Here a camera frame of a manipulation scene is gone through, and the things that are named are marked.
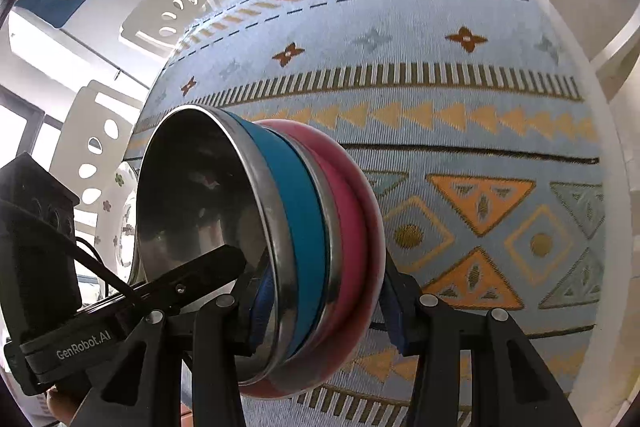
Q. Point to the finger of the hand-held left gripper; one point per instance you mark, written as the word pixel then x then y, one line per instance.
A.
pixel 200 272

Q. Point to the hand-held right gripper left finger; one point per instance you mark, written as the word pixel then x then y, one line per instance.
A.
pixel 260 307

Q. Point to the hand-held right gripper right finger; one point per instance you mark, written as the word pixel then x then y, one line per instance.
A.
pixel 395 307

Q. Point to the pink bowl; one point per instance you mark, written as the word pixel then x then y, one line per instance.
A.
pixel 375 232

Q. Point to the white floral plate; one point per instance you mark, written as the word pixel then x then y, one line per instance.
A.
pixel 112 207

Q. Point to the magenta steel bowl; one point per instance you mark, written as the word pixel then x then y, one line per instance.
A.
pixel 347 227

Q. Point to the blue steel bowl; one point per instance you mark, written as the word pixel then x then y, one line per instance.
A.
pixel 300 207

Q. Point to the person's left hand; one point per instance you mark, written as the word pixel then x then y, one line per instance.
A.
pixel 57 407

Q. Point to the white dining chair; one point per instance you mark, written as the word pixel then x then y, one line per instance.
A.
pixel 165 12
pixel 95 142

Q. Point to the patterned woven table mat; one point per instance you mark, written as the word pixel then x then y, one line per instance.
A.
pixel 450 72

